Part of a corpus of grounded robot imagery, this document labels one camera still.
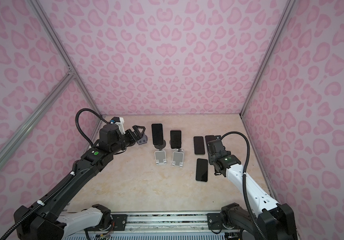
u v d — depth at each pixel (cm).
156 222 75
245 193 44
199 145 101
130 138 66
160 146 103
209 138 104
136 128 67
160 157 91
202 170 91
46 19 73
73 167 48
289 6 69
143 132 71
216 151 62
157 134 96
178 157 91
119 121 68
